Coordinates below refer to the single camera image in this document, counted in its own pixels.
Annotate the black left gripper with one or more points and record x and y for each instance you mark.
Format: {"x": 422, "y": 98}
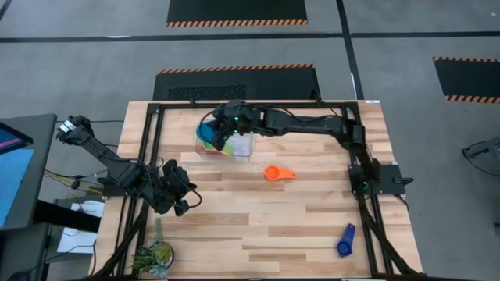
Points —
{"x": 168, "y": 191}

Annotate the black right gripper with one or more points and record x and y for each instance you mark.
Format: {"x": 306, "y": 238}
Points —
{"x": 238, "y": 117}

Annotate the teal measuring cup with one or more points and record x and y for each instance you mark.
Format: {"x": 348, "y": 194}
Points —
{"x": 205, "y": 132}

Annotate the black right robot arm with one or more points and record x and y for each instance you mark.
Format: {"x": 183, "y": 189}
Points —
{"x": 304, "y": 123}

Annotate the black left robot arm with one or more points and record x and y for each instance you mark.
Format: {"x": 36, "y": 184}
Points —
{"x": 101, "y": 154}

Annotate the orange measuring cup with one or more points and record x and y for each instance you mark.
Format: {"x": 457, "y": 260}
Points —
{"x": 272, "y": 173}

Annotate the dark blue measuring cup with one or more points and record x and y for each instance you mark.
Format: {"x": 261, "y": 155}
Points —
{"x": 344, "y": 247}

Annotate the clear plastic bin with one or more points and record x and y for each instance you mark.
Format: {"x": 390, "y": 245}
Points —
{"x": 244, "y": 146}

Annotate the potted succulent plant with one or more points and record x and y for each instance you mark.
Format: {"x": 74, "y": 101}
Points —
{"x": 156, "y": 253}

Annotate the black hazard-striped floor mat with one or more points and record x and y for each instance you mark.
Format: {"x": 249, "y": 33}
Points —
{"x": 273, "y": 84}
{"x": 468, "y": 78}
{"x": 234, "y": 9}

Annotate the white paper sheets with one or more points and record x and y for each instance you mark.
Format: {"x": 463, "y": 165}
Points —
{"x": 78, "y": 240}

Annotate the monitor with blue screen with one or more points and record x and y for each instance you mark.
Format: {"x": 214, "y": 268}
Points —
{"x": 13, "y": 179}

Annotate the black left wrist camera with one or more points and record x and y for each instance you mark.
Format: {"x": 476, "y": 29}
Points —
{"x": 171, "y": 166}

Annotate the black aluminium table frame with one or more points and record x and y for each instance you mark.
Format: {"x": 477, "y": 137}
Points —
{"x": 183, "y": 105}

